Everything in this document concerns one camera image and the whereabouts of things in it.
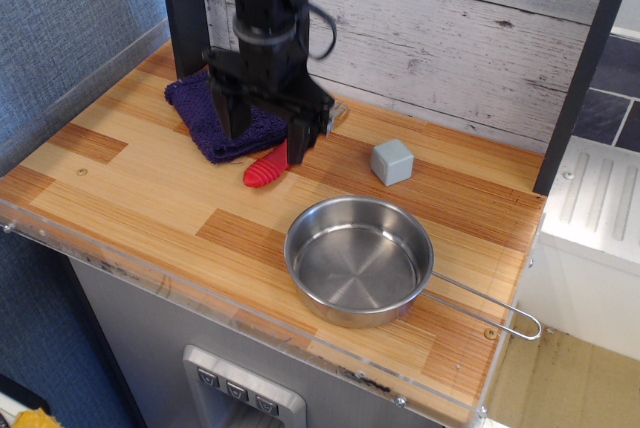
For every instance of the dark right post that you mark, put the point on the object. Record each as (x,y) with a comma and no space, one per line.
(593,49)

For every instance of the grey cube block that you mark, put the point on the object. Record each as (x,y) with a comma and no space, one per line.
(392,162)

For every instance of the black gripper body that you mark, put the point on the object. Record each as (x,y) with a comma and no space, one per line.
(276,77)

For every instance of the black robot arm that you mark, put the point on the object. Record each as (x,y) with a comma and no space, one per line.
(270,22)

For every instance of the dark left post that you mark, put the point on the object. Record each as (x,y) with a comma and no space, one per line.
(189,34)

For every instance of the dark post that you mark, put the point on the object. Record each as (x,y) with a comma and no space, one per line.
(593,49)
(189,34)

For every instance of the fork with red handle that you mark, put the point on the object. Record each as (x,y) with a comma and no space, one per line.
(271,166)

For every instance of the clear acrylic edge guard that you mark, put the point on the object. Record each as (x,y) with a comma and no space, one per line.
(434,361)

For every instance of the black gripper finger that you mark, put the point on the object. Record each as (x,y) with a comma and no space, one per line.
(301,135)
(233,110)

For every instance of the yellow object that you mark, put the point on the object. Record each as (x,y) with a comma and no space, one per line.
(35,419)

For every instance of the stainless steel pan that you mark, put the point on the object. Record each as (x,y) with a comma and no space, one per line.
(362,262)

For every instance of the silver dispenser button panel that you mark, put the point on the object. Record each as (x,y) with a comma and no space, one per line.
(228,395)

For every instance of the white toy sink unit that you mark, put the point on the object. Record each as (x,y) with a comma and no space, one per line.
(583,272)

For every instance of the purple folded cloth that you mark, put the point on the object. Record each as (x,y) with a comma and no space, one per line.
(193,102)

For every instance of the grey toy fridge cabinet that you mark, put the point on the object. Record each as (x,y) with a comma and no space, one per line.
(149,336)

